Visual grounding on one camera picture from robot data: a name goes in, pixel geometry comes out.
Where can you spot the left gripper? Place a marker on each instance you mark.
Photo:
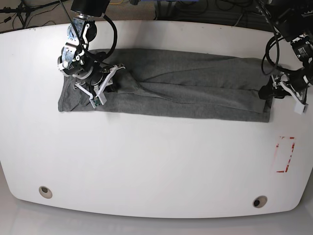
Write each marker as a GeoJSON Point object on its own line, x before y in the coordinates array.
{"type": "Point", "coordinates": [283, 85]}

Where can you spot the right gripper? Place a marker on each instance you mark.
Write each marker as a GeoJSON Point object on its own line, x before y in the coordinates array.
{"type": "Point", "coordinates": [94, 82]}

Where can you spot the grey T-shirt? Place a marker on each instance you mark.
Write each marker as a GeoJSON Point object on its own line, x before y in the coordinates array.
{"type": "Point", "coordinates": [186, 84]}

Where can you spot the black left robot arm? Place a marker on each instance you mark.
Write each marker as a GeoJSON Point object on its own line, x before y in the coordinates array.
{"type": "Point", "coordinates": [292, 21]}

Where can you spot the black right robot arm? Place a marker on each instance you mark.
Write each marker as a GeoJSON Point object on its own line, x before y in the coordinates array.
{"type": "Point", "coordinates": [76, 57]}

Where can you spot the red tape marker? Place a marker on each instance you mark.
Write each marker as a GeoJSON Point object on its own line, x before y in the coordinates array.
{"type": "Point", "coordinates": [283, 154]}

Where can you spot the left table grommet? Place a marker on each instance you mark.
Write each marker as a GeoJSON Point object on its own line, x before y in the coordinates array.
{"type": "Point", "coordinates": [45, 192]}

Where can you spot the table grommet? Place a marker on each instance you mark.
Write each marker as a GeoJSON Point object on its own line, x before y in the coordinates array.
{"type": "Point", "coordinates": [260, 201]}
{"type": "Point", "coordinates": [45, 192]}

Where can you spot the right table grommet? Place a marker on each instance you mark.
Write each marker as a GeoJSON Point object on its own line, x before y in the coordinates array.
{"type": "Point", "coordinates": [260, 201]}

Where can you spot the black tripod stand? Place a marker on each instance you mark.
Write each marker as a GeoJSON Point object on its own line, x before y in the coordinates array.
{"type": "Point", "coordinates": [23, 11]}

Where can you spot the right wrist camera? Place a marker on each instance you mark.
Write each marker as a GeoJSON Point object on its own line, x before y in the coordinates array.
{"type": "Point", "coordinates": [97, 101]}

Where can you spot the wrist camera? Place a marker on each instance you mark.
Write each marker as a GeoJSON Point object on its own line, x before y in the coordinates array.
{"type": "Point", "coordinates": [97, 101]}
{"type": "Point", "coordinates": [300, 108]}

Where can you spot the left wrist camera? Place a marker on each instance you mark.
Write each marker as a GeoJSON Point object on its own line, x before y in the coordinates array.
{"type": "Point", "coordinates": [300, 108]}

